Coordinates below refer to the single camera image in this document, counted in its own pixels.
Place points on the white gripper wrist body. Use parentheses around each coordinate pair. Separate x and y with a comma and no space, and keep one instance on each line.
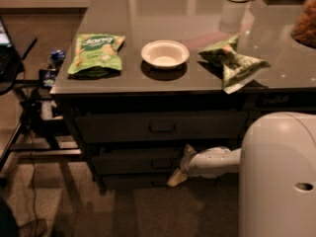
(190,164)

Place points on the green dang chips bag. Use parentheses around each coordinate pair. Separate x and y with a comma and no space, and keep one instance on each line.
(96,55)

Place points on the blue bottle cap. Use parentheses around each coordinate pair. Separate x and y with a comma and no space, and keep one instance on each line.
(57,57)

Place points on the smartphone on stand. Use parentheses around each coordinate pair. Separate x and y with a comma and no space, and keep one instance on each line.
(47,78)

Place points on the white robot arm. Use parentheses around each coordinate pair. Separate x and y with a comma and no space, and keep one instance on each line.
(276,165)

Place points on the drawer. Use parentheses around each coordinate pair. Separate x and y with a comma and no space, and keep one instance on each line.
(136,181)
(138,161)
(136,127)

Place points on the dark cabinet counter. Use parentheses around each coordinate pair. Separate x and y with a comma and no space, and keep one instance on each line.
(143,78)

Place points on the peatos snack bag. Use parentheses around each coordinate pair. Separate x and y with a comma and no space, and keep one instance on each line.
(287,100)

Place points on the black laptop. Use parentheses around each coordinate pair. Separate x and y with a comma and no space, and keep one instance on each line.
(7,50)

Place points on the crumpled green snack bag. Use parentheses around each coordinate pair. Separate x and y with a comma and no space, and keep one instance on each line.
(238,69)

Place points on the white paper bowl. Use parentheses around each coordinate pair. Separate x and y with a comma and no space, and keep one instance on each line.
(165,54)

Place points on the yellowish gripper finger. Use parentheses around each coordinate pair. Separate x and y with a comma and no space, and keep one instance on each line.
(189,151)
(176,178)

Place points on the jar of brown snacks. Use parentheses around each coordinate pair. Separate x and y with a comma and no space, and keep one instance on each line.
(304,30)

